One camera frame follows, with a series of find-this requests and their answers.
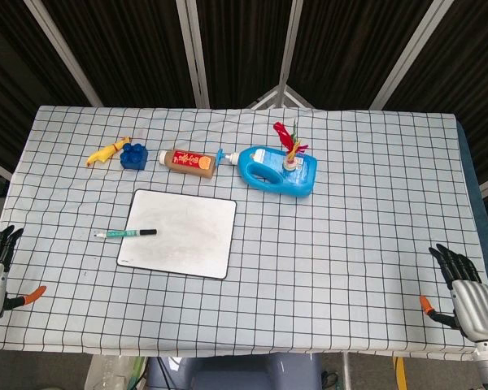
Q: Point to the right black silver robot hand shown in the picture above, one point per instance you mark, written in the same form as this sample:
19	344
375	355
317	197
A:
473	304

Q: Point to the green marker pen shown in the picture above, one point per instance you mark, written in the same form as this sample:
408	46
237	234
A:
124	233

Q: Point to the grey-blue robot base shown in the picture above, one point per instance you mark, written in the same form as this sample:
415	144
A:
236	373

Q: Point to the white whiteboard black rim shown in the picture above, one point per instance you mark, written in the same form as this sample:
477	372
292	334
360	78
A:
179	235

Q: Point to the clear plastic bag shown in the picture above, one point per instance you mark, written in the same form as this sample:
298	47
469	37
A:
110	373

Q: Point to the white black checkered tablecloth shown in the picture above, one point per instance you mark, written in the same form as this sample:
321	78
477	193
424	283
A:
309	264

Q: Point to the yellow rubber chicken toy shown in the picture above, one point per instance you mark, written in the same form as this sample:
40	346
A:
103	154

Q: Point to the blue toy building brick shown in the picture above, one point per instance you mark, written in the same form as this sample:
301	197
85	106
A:
133	158

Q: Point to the blue detergent jug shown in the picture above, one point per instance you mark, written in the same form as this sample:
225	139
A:
297	178

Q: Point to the brown drink bottle red label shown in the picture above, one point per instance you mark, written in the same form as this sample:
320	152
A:
187	162

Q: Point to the colourful feather shuttlecock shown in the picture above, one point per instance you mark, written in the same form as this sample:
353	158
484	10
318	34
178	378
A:
285	138

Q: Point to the white metal screen foot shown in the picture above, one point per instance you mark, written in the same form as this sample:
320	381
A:
276	97

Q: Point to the dark folding screen white frame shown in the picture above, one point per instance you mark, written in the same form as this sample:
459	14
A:
126	44

